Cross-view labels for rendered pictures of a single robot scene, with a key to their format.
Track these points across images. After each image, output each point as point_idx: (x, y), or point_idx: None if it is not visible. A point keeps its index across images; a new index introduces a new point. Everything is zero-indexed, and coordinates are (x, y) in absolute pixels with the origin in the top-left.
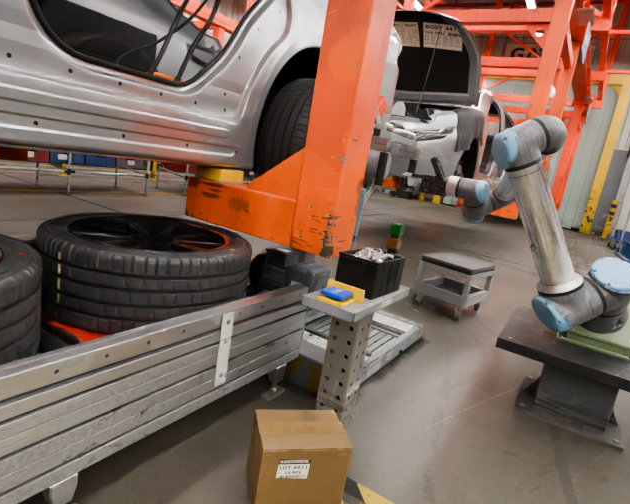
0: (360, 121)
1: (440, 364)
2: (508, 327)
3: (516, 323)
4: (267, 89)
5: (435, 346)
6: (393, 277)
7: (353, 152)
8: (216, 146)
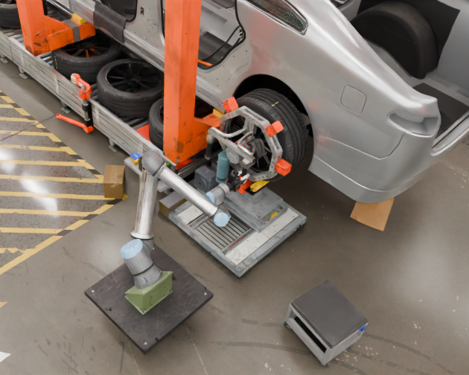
0: (168, 112)
1: (201, 272)
2: (168, 257)
3: (176, 267)
4: (235, 85)
5: (227, 282)
6: None
7: (167, 122)
8: (211, 98)
